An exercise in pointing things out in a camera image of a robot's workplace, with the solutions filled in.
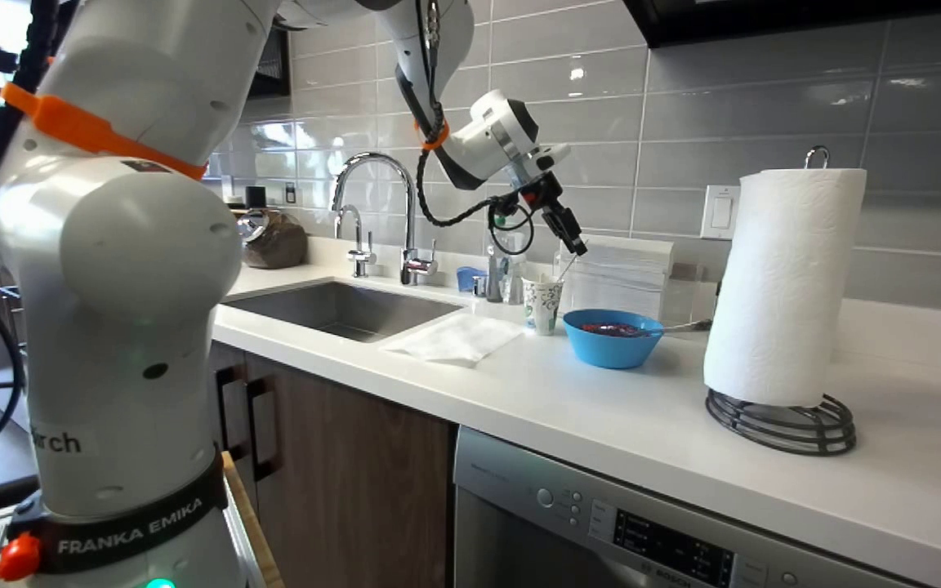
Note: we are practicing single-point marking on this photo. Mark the white patterned paper cup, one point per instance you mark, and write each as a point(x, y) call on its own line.
point(544, 308)

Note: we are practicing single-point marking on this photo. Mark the black range hood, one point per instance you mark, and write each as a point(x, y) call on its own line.
point(817, 14)

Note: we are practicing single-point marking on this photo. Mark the dark brown bag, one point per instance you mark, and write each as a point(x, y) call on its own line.
point(275, 242)

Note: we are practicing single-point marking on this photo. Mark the white paper towel roll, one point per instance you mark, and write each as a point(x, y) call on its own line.
point(783, 287)

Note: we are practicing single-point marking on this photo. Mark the small chrome tap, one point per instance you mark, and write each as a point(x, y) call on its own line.
point(362, 246)

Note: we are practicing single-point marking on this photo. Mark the white cloth sheet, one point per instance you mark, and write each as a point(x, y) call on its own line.
point(455, 336)

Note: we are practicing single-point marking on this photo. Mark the brown wooden cabinet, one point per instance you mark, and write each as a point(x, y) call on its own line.
point(362, 491)

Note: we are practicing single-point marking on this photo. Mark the tall chrome faucet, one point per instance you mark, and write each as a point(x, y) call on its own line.
point(405, 217)

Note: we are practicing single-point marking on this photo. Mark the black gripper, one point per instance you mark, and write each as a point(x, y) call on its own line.
point(548, 185)

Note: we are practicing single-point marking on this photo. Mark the white napkin box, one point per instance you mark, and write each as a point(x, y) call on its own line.
point(622, 278)

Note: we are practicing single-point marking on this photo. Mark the blue bowl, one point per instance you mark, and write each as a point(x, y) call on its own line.
point(611, 341)

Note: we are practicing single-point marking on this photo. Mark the steel sink basin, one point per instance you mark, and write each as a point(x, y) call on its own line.
point(340, 308)

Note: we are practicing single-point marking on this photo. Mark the white wall outlet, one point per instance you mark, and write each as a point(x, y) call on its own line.
point(719, 211)

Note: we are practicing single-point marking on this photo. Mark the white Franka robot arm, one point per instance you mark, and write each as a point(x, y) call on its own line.
point(112, 281)

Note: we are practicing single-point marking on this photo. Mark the pale chopstick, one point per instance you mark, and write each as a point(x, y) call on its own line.
point(564, 267)

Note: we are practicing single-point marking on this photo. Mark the wooden stick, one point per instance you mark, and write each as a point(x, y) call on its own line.
point(253, 524)

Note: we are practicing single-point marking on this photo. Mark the blue sponge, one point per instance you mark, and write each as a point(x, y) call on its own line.
point(473, 278)

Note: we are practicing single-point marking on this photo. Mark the dark upper shelf cabinet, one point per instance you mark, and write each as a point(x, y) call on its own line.
point(271, 67)

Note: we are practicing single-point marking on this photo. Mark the clear dish soap bottle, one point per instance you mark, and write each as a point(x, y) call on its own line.
point(503, 278)

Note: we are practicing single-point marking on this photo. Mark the stainless steel dishwasher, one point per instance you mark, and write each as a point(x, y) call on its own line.
point(558, 516)

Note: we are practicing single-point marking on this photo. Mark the paper towel roll on holder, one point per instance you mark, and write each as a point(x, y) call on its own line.
point(784, 424)

